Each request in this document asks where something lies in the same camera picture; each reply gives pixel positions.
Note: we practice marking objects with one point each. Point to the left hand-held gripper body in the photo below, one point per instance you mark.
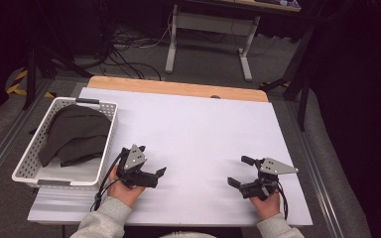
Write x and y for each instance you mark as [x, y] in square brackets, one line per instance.
[135, 158]

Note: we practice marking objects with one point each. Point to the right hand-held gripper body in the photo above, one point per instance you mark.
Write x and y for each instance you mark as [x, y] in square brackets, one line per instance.
[276, 167]

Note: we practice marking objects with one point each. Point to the yellow black hazard tape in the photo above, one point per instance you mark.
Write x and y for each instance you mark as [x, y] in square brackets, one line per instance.
[18, 82]

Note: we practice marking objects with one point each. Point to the black metal stand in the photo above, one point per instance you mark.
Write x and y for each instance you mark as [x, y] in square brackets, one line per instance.
[297, 76]
[31, 76]

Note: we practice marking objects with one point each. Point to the white-legged wooden desk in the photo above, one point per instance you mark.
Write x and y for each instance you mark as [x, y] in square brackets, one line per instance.
[211, 23]

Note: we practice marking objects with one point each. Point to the grey metal floor rail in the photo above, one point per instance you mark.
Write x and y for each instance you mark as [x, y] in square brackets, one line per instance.
[3, 142]
[317, 178]

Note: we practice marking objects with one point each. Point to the person's left hand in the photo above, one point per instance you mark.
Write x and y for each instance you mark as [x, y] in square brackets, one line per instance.
[123, 193]

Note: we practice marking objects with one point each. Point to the person's light torso clothing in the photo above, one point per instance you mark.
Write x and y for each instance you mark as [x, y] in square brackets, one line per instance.
[187, 235]

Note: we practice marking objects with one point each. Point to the dark grey cloth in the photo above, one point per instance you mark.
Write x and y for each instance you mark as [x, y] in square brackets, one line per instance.
[76, 132]

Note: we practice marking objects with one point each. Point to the white perforated plastic basket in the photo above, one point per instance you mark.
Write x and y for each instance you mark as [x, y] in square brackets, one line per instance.
[29, 165]

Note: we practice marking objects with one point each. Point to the person's right hand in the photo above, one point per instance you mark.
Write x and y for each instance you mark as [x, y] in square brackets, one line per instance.
[268, 207]

